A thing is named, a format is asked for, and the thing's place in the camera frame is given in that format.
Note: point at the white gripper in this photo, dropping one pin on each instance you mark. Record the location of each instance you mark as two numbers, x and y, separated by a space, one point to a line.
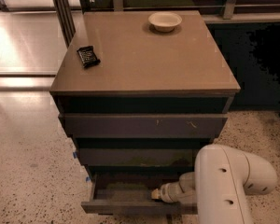
166 194

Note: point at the drawer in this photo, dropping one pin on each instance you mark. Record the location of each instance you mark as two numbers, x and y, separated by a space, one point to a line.
99 157
143 126
129 193

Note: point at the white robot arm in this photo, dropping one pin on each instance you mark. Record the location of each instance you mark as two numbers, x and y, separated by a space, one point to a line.
218 186

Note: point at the middle drawer front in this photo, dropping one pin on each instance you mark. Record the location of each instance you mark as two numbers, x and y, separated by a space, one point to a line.
99 157

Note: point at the brown drawer cabinet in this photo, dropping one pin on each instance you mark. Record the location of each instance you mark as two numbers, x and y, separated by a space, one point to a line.
143 71

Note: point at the top drawer front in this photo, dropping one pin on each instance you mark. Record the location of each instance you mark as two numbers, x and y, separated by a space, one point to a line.
143 126

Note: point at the blue tape piece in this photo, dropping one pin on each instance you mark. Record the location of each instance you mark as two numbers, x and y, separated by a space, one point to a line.
75 155

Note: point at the black snack wrapper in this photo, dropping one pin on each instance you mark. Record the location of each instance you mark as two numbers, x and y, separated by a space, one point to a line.
88 57

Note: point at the white paper bowl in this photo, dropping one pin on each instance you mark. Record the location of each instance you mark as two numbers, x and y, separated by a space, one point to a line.
164 21

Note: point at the metal railing frame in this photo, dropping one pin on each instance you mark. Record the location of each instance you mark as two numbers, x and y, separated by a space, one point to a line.
257 12

